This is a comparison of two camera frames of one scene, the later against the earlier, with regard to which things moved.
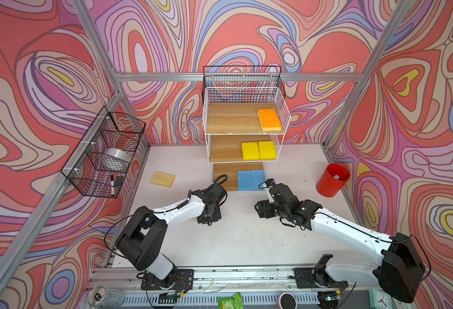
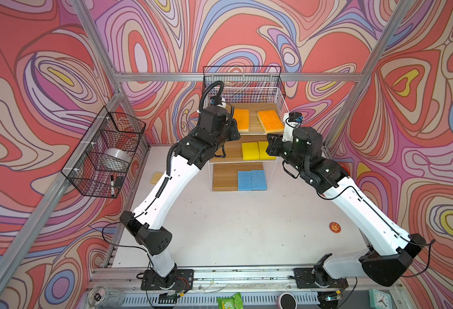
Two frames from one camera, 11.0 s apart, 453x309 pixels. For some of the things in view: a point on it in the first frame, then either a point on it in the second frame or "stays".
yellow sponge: [250, 150] stays
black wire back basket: [243, 76] stays
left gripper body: [215, 216] to [230, 133]
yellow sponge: [267, 150] stays
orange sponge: [269, 120] stays
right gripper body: [271, 210] to [284, 149]
